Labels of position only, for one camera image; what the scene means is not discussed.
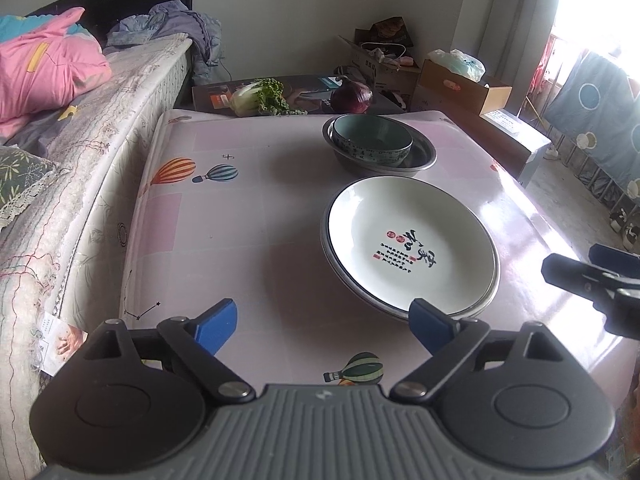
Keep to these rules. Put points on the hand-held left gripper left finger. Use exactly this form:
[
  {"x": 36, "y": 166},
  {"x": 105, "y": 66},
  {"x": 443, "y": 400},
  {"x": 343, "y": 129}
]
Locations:
[{"x": 217, "y": 322}]

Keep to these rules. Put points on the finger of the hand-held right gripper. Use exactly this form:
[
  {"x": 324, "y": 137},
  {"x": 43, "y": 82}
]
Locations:
[
  {"x": 570, "y": 272},
  {"x": 617, "y": 260}
]

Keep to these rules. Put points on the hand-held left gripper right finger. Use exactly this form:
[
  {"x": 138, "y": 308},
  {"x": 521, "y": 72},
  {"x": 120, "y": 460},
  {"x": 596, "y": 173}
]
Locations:
[{"x": 427, "y": 322}]

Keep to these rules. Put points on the large steel basin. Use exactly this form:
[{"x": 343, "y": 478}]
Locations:
[{"x": 494, "y": 287}]

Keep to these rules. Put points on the white printed ceramic plate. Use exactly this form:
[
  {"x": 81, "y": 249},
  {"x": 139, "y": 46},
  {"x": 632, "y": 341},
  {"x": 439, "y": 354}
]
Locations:
[{"x": 410, "y": 245}]

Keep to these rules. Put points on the medium steel bowl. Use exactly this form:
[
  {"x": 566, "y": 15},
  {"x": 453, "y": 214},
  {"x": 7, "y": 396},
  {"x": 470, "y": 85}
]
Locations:
[{"x": 424, "y": 156}]

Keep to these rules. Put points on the teal ceramic bowl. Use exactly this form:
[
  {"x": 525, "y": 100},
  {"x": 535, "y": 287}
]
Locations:
[{"x": 372, "y": 137}]

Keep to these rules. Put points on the white shoes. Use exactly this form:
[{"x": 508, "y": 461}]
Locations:
[{"x": 625, "y": 227}]

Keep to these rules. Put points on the pink printed tablecloth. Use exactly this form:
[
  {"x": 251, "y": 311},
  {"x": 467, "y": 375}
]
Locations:
[{"x": 240, "y": 210}]

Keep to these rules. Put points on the grey box with label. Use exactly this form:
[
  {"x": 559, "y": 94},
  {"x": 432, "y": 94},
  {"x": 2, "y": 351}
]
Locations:
[{"x": 520, "y": 140}]

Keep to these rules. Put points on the blue cloth with circles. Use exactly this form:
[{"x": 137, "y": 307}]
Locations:
[{"x": 595, "y": 115}]

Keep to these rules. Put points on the paper tag on mattress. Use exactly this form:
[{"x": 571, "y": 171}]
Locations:
[{"x": 62, "y": 342}]

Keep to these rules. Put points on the pink hanging garment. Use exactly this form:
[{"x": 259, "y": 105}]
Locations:
[{"x": 546, "y": 65}]

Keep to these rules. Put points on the open brown cardboard box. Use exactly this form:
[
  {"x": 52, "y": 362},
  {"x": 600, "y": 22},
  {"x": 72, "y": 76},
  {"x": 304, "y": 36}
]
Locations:
[{"x": 465, "y": 92}]

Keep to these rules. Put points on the bed with patterned mattress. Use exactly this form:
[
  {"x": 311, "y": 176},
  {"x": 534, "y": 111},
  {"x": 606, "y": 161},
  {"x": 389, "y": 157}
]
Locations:
[{"x": 85, "y": 150}]

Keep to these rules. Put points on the napa cabbage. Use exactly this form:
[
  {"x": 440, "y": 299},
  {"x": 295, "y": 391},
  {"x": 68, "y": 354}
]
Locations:
[{"x": 260, "y": 97}]

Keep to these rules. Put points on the white plastic bag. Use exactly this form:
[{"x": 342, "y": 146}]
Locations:
[{"x": 460, "y": 62}]

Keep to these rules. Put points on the green leaf-pattern pillow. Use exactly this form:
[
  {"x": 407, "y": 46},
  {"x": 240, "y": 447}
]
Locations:
[{"x": 22, "y": 175}]

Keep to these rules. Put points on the black flat box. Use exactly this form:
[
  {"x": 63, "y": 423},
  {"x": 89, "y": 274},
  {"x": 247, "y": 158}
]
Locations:
[{"x": 305, "y": 90}]

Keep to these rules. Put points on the small cluttered cardboard box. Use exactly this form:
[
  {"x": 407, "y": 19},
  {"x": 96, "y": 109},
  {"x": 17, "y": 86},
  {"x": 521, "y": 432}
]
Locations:
[{"x": 380, "y": 67}]

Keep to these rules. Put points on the dark red bag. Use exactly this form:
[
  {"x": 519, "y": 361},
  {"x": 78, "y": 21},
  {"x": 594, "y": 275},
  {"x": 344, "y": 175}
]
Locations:
[{"x": 392, "y": 30}]

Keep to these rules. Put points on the blue-grey crumpled clothes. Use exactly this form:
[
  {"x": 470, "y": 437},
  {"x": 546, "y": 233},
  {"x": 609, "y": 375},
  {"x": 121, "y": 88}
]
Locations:
[{"x": 175, "y": 30}]

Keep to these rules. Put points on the pink and blue quilt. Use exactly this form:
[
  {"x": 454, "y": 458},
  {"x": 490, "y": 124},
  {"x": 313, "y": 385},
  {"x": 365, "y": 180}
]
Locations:
[{"x": 45, "y": 65}]

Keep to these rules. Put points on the dark wooden headboard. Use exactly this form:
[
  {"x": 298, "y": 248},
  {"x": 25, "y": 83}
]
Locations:
[{"x": 130, "y": 0}]

